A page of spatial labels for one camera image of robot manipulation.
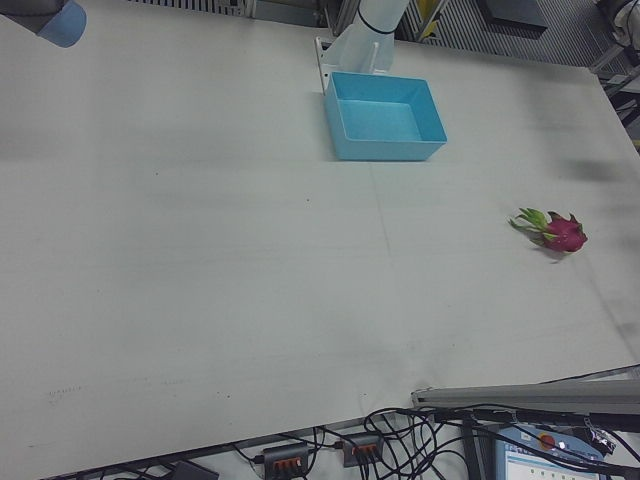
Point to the grey usb hub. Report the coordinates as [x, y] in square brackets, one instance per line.
[362, 442]
[285, 452]

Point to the red dragon fruit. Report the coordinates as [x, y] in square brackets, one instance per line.
[565, 235]

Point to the robot teach pendant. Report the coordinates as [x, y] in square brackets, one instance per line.
[525, 460]

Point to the light blue plastic bin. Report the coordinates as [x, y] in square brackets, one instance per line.
[380, 150]

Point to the white robot mount stand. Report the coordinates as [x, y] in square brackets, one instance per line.
[360, 50]

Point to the grey ribbed panel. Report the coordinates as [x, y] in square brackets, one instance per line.
[465, 30]

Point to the black box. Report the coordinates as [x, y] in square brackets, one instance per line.
[515, 15]

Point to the aluminium profile rail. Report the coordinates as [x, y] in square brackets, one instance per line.
[500, 395]

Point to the yellow black bracket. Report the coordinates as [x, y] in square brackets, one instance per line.
[425, 12]

